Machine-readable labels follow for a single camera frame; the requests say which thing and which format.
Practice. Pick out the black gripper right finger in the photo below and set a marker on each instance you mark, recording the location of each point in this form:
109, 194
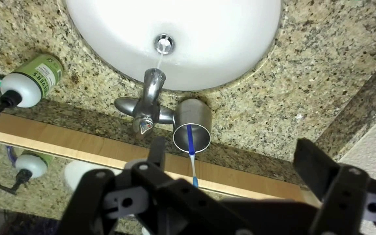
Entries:
340, 191

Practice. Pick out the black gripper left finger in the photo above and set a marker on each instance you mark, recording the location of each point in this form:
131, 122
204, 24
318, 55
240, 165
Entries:
153, 191

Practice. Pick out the blue toothbrush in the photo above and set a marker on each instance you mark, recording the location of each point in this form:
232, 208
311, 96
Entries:
191, 144

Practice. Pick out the silver metal cup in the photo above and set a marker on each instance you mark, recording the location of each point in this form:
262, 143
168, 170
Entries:
194, 116

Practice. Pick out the chrome sink faucet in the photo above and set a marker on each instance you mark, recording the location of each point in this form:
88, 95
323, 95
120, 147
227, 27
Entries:
151, 102

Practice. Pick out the white oval sink basin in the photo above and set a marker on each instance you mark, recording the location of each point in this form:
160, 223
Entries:
206, 44

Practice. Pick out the green soap pump bottle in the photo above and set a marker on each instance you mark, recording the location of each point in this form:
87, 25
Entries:
36, 79

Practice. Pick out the wood framed wall mirror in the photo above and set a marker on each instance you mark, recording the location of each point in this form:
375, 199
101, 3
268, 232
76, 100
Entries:
66, 144

